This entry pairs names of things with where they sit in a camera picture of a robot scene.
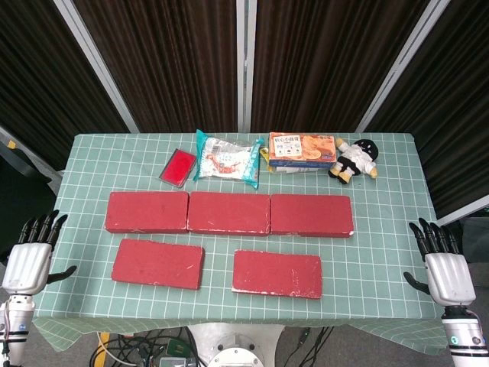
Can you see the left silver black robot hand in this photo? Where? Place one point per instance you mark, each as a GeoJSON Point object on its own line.
{"type": "Point", "coordinates": [28, 267]}

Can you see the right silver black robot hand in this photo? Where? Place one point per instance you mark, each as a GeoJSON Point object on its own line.
{"type": "Point", "coordinates": [449, 277]}

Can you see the red brick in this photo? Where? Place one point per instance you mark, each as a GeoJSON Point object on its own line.
{"type": "Point", "coordinates": [311, 214]}
{"type": "Point", "coordinates": [147, 212]}
{"type": "Point", "coordinates": [277, 273]}
{"type": "Point", "coordinates": [156, 264]}
{"type": "Point", "coordinates": [229, 212]}

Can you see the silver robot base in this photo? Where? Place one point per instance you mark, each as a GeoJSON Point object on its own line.
{"type": "Point", "coordinates": [237, 344]}

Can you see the black white plush doll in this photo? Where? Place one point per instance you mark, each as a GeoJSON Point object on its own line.
{"type": "Point", "coordinates": [353, 160]}

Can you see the green circuit board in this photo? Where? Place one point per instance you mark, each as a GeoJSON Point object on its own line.
{"type": "Point", "coordinates": [179, 348]}

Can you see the grey power box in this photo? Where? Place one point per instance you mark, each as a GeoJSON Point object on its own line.
{"type": "Point", "coordinates": [173, 362]}

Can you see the red ink pad case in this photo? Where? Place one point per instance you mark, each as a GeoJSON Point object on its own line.
{"type": "Point", "coordinates": [178, 168]}

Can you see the dark brown partition panel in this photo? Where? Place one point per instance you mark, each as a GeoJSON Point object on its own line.
{"type": "Point", "coordinates": [38, 76]}
{"type": "Point", "coordinates": [458, 95]}
{"type": "Point", "coordinates": [324, 57]}
{"type": "Point", "coordinates": [172, 57]}

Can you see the green checked tablecloth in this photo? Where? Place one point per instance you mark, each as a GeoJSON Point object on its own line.
{"type": "Point", "coordinates": [217, 267]}

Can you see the orange blue biscuit box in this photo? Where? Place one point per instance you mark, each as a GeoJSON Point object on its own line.
{"type": "Point", "coordinates": [302, 149]}

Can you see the yellow small packet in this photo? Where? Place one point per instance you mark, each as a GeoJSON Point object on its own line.
{"type": "Point", "coordinates": [264, 156]}

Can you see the teal white snack bag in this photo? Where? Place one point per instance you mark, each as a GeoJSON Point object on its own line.
{"type": "Point", "coordinates": [225, 160]}

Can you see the grey partition post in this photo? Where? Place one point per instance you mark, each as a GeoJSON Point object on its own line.
{"type": "Point", "coordinates": [466, 216]}
{"type": "Point", "coordinates": [244, 65]}
{"type": "Point", "coordinates": [96, 65]}
{"type": "Point", "coordinates": [402, 65]}

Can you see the grey frame with yellow sticker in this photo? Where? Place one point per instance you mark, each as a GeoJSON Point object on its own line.
{"type": "Point", "coordinates": [26, 154]}

